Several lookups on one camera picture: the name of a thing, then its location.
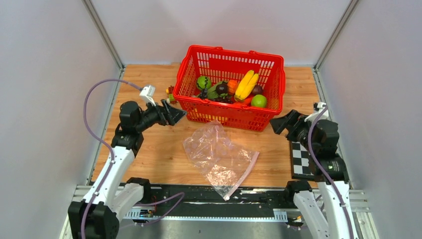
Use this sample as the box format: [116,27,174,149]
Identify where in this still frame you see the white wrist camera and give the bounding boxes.
[139,85,156,106]
[312,102,329,121]

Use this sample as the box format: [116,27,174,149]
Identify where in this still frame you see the yellow toy banana bunch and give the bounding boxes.
[234,70,259,102]

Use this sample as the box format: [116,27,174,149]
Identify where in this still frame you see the dark purple toy plum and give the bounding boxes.
[215,82,229,96]

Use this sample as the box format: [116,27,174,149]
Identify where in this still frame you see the dark brown toy fruit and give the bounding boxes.
[251,85,263,96]

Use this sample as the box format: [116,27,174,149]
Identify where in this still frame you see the purple toy grape bunch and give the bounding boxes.
[211,94,233,104]

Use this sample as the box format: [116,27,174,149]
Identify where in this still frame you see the black toy grape bunch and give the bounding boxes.
[197,88,208,100]

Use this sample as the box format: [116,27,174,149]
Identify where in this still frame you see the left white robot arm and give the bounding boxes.
[68,100,187,239]

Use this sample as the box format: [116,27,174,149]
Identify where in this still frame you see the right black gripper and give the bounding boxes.
[269,109,317,153]

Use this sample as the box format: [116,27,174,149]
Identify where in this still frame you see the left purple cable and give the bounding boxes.
[80,78,144,239]

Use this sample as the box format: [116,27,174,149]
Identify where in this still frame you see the green toy apple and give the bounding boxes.
[250,95,267,108]

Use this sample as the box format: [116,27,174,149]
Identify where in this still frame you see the red plastic shopping basket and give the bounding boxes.
[173,45,286,131]

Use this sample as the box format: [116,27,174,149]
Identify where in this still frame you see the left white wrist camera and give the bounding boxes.
[139,85,156,106]

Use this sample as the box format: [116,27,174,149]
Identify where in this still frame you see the green toy lettuce leaf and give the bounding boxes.
[207,81,227,100]

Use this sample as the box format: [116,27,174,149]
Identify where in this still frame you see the clear zip top bag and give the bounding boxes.
[183,120,260,201]

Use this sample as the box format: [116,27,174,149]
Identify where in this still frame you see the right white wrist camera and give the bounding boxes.
[312,102,329,121]

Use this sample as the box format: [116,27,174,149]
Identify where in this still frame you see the colourful toy block car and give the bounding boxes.
[166,86,177,105]

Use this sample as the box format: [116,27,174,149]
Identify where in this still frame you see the orange toy pumpkin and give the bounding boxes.
[227,80,238,95]

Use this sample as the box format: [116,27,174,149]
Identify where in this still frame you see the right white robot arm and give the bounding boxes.
[270,108,358,239]

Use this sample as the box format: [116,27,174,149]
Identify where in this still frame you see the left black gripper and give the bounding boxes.
[136,98,188,132]

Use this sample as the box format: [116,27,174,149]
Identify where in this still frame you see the black white checkerboard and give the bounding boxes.
[289,141,315,181]

